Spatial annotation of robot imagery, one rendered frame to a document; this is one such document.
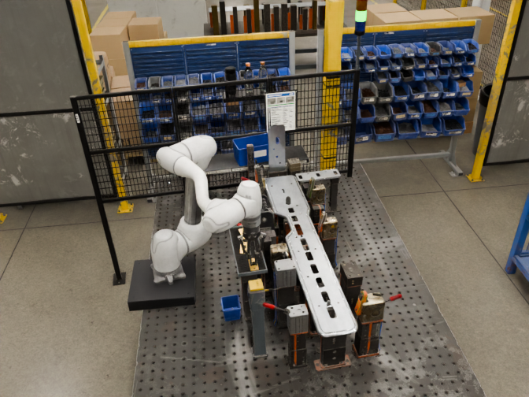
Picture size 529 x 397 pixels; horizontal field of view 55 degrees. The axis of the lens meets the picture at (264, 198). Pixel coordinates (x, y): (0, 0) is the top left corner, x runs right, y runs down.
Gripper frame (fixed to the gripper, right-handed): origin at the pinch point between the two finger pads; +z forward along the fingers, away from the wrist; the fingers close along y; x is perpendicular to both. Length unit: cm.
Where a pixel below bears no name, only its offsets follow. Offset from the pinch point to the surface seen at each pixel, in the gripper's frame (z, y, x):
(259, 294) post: 7.5, 0.0, -16.8
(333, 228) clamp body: 20, 51, 40
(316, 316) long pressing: 19.9, 25.2, -23.0
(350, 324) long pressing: 20, 39, -31
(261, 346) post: 42.5, -0.1, -16.2
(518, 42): -17, 265, 215
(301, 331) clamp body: 24.4, 17.1, -26.3
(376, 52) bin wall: -11, 147, 240
